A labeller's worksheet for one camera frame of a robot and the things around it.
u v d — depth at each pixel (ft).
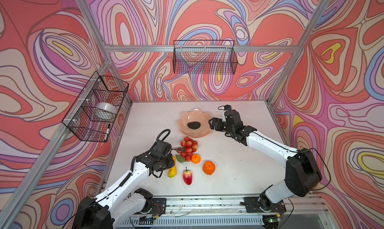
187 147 2.89
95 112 2.30
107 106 2.43
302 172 1.40
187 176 2.58
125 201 1.86
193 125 3.34
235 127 2.13
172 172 2.58
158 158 2.05
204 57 3.17
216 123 2.50
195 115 3.54
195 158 2.83
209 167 2.63
